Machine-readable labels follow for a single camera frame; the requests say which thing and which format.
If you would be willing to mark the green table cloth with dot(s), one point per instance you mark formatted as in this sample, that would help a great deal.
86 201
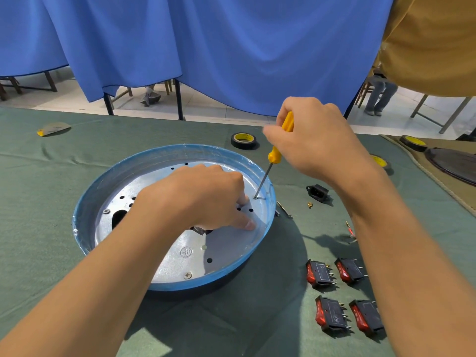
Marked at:
44 189

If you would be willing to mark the person's left hand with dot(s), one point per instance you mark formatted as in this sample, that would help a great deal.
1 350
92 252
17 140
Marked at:
193 197

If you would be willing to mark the blue round pan housing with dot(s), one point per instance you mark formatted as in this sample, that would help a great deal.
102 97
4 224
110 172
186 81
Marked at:
85 219

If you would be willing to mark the blue curtain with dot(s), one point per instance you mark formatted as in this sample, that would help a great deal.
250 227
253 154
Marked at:
223 44

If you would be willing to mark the person's left thumb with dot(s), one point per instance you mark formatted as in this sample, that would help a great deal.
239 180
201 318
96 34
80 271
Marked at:
238 221

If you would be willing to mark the black red rocker switch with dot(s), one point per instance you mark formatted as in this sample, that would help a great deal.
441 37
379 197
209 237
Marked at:
366 316
331 313
320 274
349 270

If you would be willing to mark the silver round metal plate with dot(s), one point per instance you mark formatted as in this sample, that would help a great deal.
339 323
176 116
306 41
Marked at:
223 252

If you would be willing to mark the olive green mat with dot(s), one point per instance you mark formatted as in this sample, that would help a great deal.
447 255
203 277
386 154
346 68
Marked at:
427 174

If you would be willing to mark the black tape roll yellow core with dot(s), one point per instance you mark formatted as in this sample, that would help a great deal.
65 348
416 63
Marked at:
383 162
243 141
412 144

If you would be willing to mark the wooden chair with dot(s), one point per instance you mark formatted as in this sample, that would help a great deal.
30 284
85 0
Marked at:
362 94
22 83
122 95

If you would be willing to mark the long silver bolt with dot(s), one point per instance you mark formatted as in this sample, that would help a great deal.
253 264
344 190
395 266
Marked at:
284 210

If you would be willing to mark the grey yellow sandpaper piece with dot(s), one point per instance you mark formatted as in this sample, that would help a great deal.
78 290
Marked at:
54 128

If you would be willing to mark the mustard yellow cloth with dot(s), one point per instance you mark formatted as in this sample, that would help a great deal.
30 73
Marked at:
431 44

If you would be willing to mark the black power inlet socket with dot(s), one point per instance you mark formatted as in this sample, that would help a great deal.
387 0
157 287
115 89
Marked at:
318 193

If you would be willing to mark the black metal table leg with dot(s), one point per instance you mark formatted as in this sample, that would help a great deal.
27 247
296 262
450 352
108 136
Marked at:
108 104
179 100

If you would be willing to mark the person's right fingers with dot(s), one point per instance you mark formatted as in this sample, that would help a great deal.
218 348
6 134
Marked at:
279 135

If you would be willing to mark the person's right hand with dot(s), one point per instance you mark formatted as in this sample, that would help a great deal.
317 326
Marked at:
319 144

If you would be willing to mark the dark round pan lid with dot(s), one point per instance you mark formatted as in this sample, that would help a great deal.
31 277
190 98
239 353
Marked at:
453 163

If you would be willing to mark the person's left forearm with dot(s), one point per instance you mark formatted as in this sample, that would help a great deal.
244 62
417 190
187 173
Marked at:
93 289

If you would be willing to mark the person's right forearm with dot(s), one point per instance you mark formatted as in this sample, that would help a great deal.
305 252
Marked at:
409 267

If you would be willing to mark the grey metal table frame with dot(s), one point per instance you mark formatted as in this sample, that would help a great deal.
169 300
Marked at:
452 117

